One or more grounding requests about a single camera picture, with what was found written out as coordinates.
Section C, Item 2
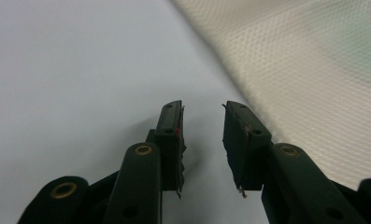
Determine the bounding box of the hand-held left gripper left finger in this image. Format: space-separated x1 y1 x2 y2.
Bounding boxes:
146 99 188 199

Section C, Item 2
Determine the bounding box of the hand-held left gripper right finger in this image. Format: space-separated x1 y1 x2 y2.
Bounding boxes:
221 100 273 199

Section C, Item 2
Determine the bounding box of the white textured fabric cover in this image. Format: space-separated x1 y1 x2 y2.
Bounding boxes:
168 0 371 191

